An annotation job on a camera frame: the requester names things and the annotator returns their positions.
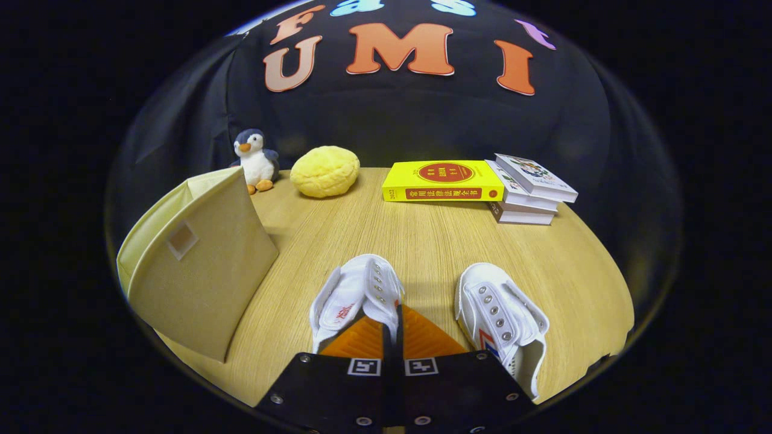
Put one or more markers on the white canvas shoe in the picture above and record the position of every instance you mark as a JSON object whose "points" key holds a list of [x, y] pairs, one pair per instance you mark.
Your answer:
{"points": [[506, 301], [356, 283]]}

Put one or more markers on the yellow book with red label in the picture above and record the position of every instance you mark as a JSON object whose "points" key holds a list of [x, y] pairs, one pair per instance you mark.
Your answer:
{"points": [[443, 172]]}

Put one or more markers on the black backdrop cloth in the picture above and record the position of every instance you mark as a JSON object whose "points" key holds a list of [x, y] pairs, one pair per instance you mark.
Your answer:
{"points": [[422, 114]]}

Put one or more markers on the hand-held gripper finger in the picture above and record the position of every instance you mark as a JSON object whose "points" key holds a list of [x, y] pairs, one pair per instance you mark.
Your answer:
{"points": [[388, 361], [399, 361]]}

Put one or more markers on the yellow round plush cushion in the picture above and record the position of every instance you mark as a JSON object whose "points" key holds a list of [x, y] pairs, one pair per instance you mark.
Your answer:
{"points": [[325, 172]]}

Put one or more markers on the white illustrated paperback book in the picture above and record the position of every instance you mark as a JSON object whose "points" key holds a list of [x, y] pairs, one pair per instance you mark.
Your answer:
{"points": [[531, 175]]}

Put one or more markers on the beige fabric storage box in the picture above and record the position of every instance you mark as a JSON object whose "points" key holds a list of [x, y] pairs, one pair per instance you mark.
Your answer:
{"points": [[205, 283]]}

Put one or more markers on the penguin plush toy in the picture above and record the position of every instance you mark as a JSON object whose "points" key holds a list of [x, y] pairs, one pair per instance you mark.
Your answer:
{"points": [[258, 166]]}

